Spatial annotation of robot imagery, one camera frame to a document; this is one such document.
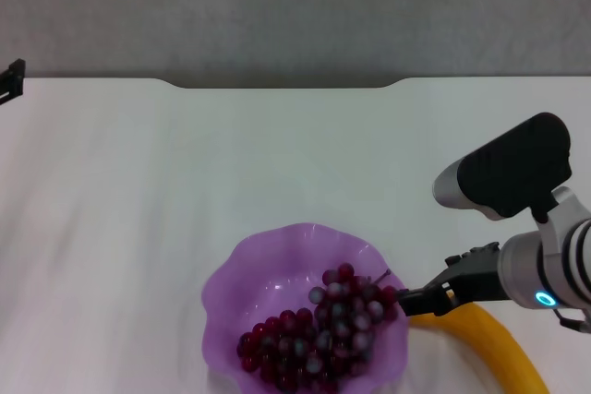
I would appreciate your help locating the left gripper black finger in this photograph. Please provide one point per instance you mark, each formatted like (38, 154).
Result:
(13, 82)

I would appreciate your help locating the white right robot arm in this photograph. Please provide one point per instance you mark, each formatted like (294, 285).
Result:
(554, 265)

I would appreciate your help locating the yellow plastic banana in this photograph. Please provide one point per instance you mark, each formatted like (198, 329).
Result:
(503, 348)

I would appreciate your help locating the dark red grape bunch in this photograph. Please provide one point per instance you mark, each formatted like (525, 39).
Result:
(323, 329)

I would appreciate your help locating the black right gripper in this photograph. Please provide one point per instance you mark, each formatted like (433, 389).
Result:
(480, 278)

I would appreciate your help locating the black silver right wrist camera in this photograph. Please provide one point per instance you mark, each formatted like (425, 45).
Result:
(512, 168)

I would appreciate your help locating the purple wavy plastic plate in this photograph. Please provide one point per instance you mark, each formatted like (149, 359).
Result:
(258, 283)

